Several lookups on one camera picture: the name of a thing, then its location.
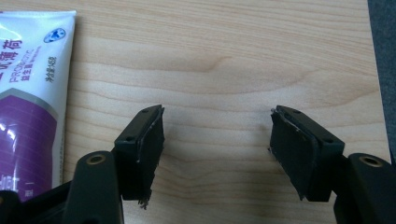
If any white and purple toothpaste tube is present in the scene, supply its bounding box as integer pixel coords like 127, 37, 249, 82
0, 9, 78, 203

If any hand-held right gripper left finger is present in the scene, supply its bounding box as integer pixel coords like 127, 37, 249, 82
113, 104, 166, 210

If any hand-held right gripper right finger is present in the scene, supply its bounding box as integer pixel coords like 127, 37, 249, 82
268, 105, 346, 202

